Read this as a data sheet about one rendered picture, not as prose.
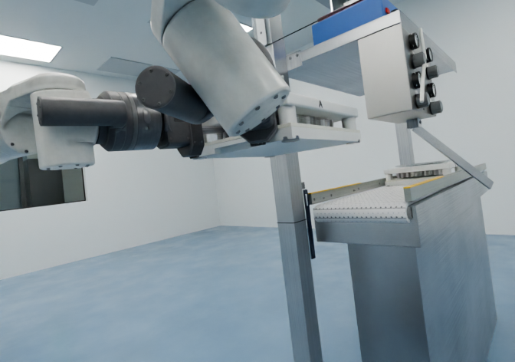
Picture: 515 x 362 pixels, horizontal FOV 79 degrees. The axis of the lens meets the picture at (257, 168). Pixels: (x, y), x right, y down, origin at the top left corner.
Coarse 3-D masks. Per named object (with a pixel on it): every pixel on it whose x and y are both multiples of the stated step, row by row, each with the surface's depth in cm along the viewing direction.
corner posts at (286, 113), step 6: (282, 108) 47; (288, 108) 47; (294, 108) 47; (282, 114) 47; (288, 114) 47; (294, 114) 47; (282, 120) 47; (288, 120) 46; (294, 120) 47; (342, 120) 64; (348, 120) 63; (354, 120) 63; (342, 126) 64; (348, 126) 63; (354, 126) 63; (204, 138) 61
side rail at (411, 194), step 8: (480, 168) 154; (448, 176) 103; (456, 176) 111; (464, 176) 123; (424, 184) 81; (432, 184) 87; (440, 184) 94; (448, 184) 102; (408, 192) 73; (416, 192) 76; (424, 192) 81; (432, 192) 87; (408, 200) 73
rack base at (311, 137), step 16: (288, 128) 46; (304, 128) 48; (320, 128) 52; (336, 128) 56; (208, 144) 58; (224, 144) 55; (240, 144) 55; (272, 144) 51; (288, 144) 54; (304, 144) 57; (320, 144) 60; (336, 144) 64
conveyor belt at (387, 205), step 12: (372, 192) 114; (384, 192) 109; (396, 192) 104; (324, 204) 92; (336, 204) 88; (348, 204) 86; (360, 204) 83; (372, 204) 80; (384, 204) 78; (396, 204) 76; (408, 204) 76; (324, 216) 88; (336, 216) 86; (348, 216) 84; (360, 216) 81; (372, 216) 79; (384, 216) 77; (396, 216) 75
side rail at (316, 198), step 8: (392, 176) 141; (360, 184) 116; (368, 184) 121; (376, 184) 127; (384, 184) 133; (320, 192) 95; (328, 192) 98; (336, 192) 102; (344, 192) 106; (352, 192) 110; (312, 200) 91; (320, 200) 94
